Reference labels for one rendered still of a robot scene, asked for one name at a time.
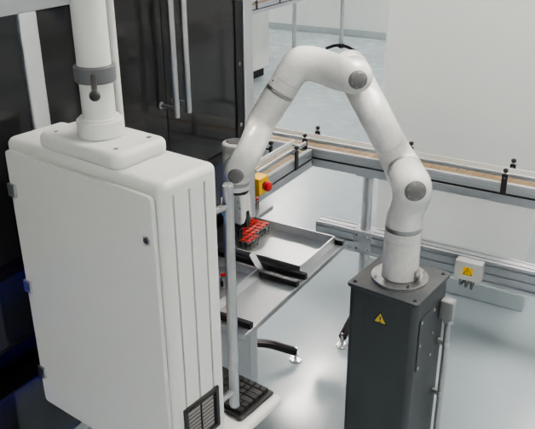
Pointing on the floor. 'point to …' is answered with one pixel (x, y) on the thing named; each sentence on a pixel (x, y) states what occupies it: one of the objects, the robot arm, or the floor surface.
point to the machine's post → (244, 125)
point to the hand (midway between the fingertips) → (238, 233)
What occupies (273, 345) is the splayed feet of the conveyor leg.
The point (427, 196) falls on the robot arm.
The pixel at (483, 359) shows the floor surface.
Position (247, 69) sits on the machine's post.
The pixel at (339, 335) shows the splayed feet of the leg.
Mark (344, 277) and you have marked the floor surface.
